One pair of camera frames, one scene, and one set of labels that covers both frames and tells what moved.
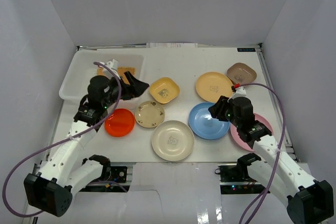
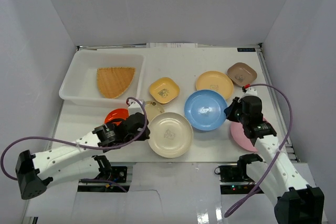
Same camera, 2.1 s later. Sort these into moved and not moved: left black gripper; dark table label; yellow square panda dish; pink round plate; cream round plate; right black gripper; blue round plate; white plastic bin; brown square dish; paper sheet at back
Moved: cream round plate; left black gripper; right black gripper; blue round plate
Not moved: brown square dish; yellow square panda dish; paper sheet at back; white plastic bin; dark table label; pink round plate
